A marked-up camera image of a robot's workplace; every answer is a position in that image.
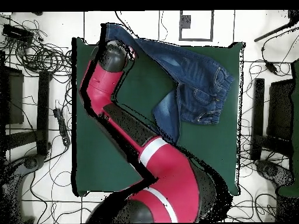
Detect dark green table cloth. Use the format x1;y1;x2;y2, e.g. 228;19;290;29
71;37;246;197

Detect black power strip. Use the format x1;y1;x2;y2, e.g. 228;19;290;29
53;107;71;147

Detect black floor cable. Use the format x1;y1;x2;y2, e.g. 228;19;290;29
114;10;141;46

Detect black wheeled chair base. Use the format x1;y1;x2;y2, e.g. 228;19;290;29
0;153;46;223
254;159;295;187

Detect dark flat panel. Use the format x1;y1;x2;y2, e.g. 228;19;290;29
266;78;295;141
0;65;25;125

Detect blue denim jeans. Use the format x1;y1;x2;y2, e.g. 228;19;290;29
102;22;235;144

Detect black electronics box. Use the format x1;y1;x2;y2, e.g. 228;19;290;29
1;23;34;44

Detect black power adapter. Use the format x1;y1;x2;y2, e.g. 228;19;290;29
265;61;279;75

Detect black tripod pole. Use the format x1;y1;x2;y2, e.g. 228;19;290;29
253;10;299;43

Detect black stand base frame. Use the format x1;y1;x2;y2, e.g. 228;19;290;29
3;70;53;157
251;78;294;162

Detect black cable tangle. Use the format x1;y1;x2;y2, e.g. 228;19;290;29
0;18;73;78

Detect grey square floor frame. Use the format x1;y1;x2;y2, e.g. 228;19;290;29
179;10;214;42

